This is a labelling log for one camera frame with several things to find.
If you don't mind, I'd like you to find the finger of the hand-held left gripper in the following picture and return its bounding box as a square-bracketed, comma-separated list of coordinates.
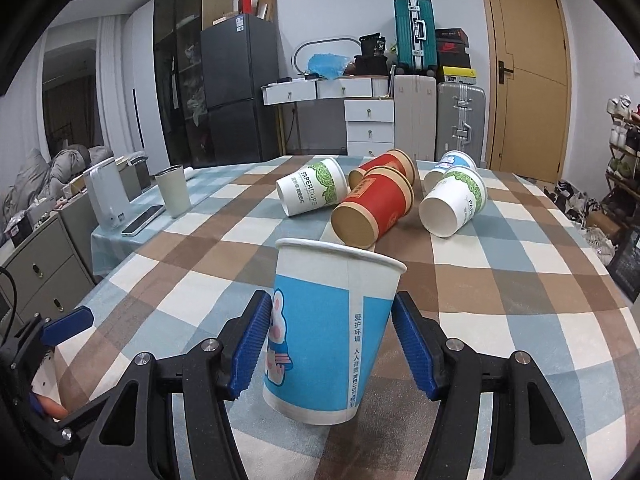
[28, 392, 82, 462]
[40, 306, 95, 347]

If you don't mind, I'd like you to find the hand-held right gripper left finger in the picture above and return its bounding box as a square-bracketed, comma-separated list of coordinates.
[82, 289, 275, 480]

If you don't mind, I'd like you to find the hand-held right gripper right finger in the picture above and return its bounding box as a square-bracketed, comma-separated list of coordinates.
[391, 290, 594, 480]

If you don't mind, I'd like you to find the blue cartoon paper cup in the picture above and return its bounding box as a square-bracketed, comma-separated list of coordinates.
[262, 238, 407, 427]
[423, 150, 479, 194]

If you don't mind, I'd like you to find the red brown paper cup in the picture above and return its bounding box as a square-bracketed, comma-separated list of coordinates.
[348, 148, 419, 191]
[330, 166, 415, 251]

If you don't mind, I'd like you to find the white green leaf paper cup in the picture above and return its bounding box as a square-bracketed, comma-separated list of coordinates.
[418, 167, 488, 239]
[276, 157, 350, 218]

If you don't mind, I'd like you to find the person's left hand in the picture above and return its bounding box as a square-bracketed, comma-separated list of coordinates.
[38, 397, 70, 420]

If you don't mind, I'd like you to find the grey drawer cabinet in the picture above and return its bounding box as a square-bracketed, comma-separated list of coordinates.
[0, 199, 97, 326]

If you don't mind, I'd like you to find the checkered tablecloth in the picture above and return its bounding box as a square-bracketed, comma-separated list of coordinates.
[52, 154, 640, 480]

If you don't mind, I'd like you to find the smartphone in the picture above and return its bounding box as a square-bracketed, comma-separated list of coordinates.
[121, 204, 166, 237]

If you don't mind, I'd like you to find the white water dispenser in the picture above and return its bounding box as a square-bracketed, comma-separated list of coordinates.
[82, 156, 132, 234]

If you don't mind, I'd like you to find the grey blanket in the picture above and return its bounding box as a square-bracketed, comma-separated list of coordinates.
[0, 144, 115, 226]

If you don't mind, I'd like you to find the grey green tumbler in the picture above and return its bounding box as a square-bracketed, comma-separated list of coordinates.
[154, 164, 193, 219]

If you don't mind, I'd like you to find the pile of shoes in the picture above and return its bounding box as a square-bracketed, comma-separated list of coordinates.
[542, 179, 621, 267]

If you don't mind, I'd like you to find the silver suitcase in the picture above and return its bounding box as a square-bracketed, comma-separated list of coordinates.
[436, 82, 487, 165]

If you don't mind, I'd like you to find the white suitcase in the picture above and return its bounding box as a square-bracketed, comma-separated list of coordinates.
[392, 74, 437, 162]

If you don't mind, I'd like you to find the white drawer dresser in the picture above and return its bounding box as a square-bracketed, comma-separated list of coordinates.
[259, 76, 397, 159]

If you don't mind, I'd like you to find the dark grey refrigerator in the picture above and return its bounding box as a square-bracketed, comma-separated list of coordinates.
[200, 14, 282, 167]

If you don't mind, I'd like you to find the black glass cabinet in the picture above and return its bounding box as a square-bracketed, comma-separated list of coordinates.
[152, 0, 234, 171]

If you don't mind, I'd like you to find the shoe rack with shoes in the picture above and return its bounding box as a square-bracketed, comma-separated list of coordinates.
[604, 94, 640, 213]

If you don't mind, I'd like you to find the blue plastic bag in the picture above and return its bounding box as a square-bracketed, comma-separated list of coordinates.
[307, 52, 352, 81]

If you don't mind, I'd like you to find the stack of shoe boxes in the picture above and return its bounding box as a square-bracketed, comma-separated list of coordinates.
[434, 27, 477, 85]

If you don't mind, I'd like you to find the black bag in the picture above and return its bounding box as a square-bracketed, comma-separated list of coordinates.
[354, 33, 390, 77]

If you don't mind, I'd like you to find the oval mirror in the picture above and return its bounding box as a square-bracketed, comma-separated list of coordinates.
[292, 37, 362, 80]

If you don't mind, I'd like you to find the wooden door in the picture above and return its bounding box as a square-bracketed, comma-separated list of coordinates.
[475, 0, 574, 184]

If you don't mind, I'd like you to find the teal suitcase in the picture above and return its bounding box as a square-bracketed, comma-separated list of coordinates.
[393, 0, 437, 77]

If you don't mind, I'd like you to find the black cable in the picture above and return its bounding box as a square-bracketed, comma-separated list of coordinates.
[0, 267, 22, 343]

